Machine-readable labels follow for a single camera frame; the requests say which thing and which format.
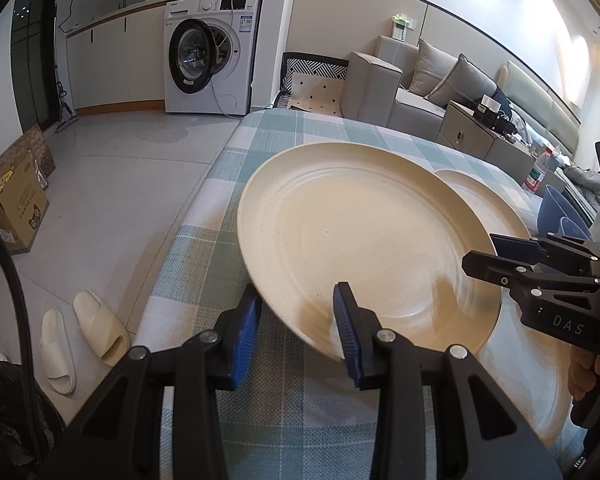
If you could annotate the cream slipper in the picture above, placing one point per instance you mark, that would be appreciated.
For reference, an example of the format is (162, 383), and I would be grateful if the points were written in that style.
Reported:
(55, 355)
(100, 325)

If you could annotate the white green wall holder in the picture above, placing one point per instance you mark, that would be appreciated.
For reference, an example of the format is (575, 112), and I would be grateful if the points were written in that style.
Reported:
(399, 30)

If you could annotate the cream dotted cushion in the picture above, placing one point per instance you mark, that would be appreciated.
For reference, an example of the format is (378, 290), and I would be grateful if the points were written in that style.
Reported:
(317, 92)

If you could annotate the cream ceramic plate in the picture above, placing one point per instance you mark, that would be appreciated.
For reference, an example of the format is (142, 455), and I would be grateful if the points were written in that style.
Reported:
(360, 230)
(480, 197)

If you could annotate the dark glass door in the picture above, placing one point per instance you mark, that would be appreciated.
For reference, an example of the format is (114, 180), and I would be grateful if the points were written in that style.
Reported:
(35, 60)

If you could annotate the beige padded headboard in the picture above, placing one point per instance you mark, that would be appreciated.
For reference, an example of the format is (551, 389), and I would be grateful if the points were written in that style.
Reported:
(535, 90)

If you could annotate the grey sofa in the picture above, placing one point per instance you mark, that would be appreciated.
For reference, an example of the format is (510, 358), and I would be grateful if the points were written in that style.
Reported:
(370, 85)

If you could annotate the grey side cabinet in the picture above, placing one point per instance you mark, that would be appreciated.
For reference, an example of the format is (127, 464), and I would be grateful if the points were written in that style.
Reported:
(470, 135)

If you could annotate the teal white checked tablecloth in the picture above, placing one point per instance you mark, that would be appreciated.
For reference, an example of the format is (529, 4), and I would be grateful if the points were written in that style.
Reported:
(290, 420)

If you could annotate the grey cushion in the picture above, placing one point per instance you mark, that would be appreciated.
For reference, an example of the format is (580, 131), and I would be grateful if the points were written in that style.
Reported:
(462, 82)
(430, 67)

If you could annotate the black white patterned cushion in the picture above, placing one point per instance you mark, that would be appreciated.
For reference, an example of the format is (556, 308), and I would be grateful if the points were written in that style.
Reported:
(305, 66)

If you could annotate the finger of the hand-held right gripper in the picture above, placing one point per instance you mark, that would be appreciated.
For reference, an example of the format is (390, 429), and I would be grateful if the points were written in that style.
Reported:
(495, 270)
(515, 249)

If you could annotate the clear water bottle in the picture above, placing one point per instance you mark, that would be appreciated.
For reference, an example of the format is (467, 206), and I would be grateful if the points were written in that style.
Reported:
(536, 175)

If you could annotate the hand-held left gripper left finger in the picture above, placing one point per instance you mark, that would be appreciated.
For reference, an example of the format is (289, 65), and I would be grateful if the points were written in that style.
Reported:
(245, 345)

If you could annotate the black organizer tray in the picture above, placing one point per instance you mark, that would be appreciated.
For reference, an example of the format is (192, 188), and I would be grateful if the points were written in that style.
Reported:
(490, 119)

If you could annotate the white kitchen counter cabinet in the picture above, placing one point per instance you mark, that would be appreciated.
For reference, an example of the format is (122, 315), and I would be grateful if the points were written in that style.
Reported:
(115, 60)

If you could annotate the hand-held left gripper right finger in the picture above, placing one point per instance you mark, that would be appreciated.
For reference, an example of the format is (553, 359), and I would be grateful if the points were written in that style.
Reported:
(347, 345)

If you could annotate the white washing machine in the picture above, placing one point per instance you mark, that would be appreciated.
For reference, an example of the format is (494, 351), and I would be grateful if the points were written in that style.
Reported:
(235, 75)

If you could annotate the brown patterned box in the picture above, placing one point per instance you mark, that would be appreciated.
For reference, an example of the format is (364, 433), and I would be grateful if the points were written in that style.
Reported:
(35, 147)

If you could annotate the black plastic bag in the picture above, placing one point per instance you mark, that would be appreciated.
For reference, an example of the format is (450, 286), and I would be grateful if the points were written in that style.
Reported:
(10, 410)

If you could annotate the floor mop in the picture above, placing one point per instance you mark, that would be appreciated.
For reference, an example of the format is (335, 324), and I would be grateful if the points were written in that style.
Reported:
(66, 120)

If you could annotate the brown cardboard box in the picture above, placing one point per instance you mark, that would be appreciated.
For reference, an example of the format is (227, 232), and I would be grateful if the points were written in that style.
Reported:
(15, 210)

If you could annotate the person's right hand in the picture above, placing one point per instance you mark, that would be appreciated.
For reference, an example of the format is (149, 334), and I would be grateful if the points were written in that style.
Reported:
(582, 375)

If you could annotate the light blue bowl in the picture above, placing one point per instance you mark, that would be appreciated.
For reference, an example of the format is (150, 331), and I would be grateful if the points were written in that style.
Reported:
(552, 207)

